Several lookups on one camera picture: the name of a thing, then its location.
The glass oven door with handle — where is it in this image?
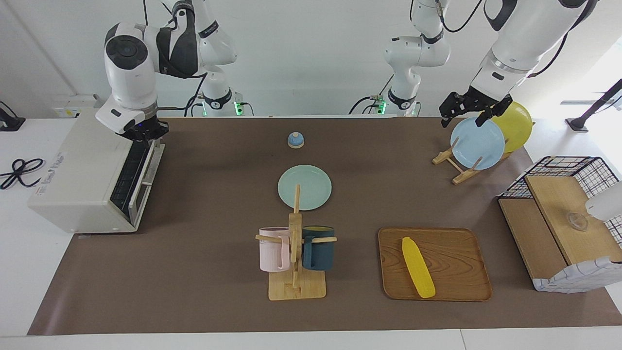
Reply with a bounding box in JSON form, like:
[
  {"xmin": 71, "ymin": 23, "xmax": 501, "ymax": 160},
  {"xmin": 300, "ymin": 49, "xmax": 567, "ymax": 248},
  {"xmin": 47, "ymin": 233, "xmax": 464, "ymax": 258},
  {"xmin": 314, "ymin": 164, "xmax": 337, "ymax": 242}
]
[{"xmin": 111, "ymin": 139, "xmax": 165, "ymax": 231}]

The pale green plate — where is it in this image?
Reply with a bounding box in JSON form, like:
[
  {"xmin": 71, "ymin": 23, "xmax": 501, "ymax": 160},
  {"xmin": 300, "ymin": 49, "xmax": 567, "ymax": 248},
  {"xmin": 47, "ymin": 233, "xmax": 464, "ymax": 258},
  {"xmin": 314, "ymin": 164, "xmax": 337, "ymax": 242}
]
[{"xmin": 277, "ymin": 165, "xmax": 332, "ymax": 211}]

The yellow corn cob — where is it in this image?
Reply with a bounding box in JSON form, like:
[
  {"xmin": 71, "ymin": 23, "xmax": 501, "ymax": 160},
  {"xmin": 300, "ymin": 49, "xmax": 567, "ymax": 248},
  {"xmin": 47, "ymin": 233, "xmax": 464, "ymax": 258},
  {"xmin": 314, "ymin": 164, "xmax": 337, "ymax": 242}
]
[{"xmin": 401, "ymin": 237, "xmax": 436, "ymax": 298}]

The white toaster oven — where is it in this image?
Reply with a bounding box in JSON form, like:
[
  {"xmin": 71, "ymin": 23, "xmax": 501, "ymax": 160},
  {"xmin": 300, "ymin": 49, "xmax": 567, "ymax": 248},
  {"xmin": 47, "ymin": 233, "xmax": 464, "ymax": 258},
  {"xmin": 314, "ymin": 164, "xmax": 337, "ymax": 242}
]
[{"xmin": 28, "ymin": 108, "xmax": 146, "ymax": 234}]

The light blue plate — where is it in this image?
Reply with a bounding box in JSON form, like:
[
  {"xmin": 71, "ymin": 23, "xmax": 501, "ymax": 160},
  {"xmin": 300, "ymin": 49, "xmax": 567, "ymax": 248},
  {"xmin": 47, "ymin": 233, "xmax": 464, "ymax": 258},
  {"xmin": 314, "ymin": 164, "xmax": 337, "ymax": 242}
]
[{"xmin": 450, "ymin": 117, "xmax": 506, "ymax": 171}]

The yellow plate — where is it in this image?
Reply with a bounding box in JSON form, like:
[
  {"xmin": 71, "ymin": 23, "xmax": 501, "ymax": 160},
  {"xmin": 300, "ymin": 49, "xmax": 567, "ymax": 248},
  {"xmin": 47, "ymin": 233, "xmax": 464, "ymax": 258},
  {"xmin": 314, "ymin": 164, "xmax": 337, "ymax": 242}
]
[{"xmin": 488, "ymin": 101, "xmax": 533, "ymax": 154}]

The wooden plate rack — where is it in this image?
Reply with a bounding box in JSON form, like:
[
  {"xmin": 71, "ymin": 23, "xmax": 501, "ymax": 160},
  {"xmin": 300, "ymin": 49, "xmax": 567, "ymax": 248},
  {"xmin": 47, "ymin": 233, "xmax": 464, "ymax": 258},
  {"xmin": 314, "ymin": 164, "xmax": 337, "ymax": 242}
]
[{"xmin": 432, "ymin": 136, "xmax": 512, "ymax": 185}]

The white socket box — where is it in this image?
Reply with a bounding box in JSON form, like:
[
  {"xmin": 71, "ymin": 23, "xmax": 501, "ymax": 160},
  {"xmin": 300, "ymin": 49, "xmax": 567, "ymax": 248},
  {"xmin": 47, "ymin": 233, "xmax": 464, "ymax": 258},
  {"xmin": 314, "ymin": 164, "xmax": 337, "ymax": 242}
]
[{"xmin": 52, "ymin": 94, "xmax": 105, "ymax": 119}]

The black stand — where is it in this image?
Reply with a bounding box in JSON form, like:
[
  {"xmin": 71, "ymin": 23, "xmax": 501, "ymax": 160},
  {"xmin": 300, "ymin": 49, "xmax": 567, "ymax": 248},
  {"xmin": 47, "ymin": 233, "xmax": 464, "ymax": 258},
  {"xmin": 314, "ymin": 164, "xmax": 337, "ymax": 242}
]
[{"xmin": 566, "ymin": 79, "xmax": 622, "ymax": 133}]

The small clear glass bowl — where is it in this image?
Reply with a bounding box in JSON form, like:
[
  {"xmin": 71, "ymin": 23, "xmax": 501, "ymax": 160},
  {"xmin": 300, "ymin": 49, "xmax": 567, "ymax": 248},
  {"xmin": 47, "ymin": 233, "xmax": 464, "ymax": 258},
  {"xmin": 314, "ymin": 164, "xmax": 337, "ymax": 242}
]
[{"xmin": 566, "ymin": 211, "xmax": 589, "ymax": 231}]

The brown wooden tray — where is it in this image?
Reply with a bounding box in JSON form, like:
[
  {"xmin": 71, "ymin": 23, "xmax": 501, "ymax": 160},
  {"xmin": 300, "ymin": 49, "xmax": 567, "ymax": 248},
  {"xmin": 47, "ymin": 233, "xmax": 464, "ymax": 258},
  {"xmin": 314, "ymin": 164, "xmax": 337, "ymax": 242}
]
[{"xmin": 378, "ymin": 227, "xmax": 493, "ymax": 302}]

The white rounded casing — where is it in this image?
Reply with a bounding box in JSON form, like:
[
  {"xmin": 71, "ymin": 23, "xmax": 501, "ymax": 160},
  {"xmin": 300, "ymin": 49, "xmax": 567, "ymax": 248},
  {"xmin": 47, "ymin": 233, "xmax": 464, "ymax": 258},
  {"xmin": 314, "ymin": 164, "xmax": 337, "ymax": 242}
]
[{"xmin": 585, "ymin": 181, "xmax": 622, "ymax": 222}]

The pink mug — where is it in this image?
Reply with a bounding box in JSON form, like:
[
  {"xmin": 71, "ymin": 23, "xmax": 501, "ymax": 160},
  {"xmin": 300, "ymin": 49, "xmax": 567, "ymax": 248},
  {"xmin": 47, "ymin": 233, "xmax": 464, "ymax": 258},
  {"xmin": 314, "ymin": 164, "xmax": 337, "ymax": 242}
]
[{"xmin": 259, "ymin": 227, "xmax": 291, "ymax": 273}]

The dark teal mug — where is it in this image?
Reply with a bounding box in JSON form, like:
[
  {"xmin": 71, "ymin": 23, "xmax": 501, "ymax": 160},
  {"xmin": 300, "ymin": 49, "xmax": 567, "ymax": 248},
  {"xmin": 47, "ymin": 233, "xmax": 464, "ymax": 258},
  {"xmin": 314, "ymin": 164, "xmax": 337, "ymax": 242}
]
[{"xmin": 302, "ymin": 225, "xmax": 336, "ymax": 271}]

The white checked cloth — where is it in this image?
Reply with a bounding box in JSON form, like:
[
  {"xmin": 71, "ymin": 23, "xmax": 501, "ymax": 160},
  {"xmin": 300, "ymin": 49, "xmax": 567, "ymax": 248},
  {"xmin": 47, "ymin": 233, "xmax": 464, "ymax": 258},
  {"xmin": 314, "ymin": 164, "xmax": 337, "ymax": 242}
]
[{"xmin": 532, "ymin": 256, "xmax": 622, "ymax": 294}]

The brown table mat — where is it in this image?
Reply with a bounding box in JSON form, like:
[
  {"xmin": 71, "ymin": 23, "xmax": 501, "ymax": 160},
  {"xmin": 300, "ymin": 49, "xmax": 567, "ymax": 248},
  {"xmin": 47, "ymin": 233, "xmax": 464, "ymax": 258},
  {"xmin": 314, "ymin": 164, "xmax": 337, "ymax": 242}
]
[{"xmin": 27, "ymin": 117, "xmax": 622, "ymax": 336}]

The wooden mug tree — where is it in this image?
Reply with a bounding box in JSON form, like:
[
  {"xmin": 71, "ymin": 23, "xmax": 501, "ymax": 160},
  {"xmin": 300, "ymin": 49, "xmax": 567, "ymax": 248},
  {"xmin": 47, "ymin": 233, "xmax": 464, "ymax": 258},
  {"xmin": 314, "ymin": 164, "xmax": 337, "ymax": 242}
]
[{"xmin": 255, "ymin": 184, "xmax": 337, "ymax": 301}]

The black base cable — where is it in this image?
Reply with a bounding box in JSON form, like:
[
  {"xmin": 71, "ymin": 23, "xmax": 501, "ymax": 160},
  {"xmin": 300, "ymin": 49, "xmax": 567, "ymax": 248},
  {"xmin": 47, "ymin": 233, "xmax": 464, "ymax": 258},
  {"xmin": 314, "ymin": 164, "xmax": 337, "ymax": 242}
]
[
  {"xmin": 184, "ymin": 95, "xmax": 205, "ymax": 117},
  {"xmin": 348, "ymin": 73, "xmax": 394, "ymax": 115}
]

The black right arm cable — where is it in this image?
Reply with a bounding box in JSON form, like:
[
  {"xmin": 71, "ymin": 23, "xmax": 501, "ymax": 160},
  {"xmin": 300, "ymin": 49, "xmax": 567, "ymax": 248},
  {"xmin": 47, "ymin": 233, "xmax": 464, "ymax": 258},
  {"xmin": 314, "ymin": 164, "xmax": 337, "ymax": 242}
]
[{"xmin": 158, "ymin": 73, "xmax": 207, "ymax": 111}]

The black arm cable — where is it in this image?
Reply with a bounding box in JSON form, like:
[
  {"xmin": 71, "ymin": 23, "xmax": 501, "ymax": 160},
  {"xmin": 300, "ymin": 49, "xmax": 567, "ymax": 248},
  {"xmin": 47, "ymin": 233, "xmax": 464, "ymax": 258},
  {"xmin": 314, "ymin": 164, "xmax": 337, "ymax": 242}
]
[
  {"xmin": 158, "ymin": 73, "xmax": 207, "ymax": 111},
  {"xmin": 530, "ymin": 32, "xmax": 569, "ymax": 78}
]

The black wire basket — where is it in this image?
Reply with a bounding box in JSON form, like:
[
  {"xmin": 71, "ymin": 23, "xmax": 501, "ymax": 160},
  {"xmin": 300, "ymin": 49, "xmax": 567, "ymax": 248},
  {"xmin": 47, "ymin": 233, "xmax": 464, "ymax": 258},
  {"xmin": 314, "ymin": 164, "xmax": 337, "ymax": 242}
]
[{"xmin": 500, "ymin": 156, "xmax": 622, "ymax": 244}]

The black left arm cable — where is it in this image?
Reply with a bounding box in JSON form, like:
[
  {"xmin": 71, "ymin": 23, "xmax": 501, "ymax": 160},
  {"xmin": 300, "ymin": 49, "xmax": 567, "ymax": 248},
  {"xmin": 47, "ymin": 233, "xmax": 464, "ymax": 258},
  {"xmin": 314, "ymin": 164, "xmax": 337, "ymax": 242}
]
[{"xmin": 530, "ymin": 32, "xmax": 569, "ymax": 78}]

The wire basket wooden shelf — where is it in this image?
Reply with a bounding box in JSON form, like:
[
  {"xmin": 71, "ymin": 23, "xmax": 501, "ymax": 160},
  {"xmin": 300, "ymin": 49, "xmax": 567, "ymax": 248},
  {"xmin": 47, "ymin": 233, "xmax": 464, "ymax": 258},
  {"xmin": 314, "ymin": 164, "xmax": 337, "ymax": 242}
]
[{"xmin": 498, "ymin": 175, "xmax": 622, "ymax": 287}]

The coiled black cable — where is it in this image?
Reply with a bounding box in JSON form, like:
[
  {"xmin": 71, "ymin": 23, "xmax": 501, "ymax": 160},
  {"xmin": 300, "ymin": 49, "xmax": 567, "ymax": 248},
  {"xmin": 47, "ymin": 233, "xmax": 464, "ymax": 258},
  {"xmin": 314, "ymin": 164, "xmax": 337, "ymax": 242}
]
[{"xmin": 0, "ymin": 158, "xmax": 45, "ymax": 190}]

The black desk mount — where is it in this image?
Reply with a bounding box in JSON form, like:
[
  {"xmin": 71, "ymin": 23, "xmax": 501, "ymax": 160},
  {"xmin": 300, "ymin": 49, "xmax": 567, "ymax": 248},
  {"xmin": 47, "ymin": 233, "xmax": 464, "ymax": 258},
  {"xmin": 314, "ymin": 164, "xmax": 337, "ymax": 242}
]
[{"xmin": 0, "ymin": 101, "xmax": 26, "ymax": 132}]

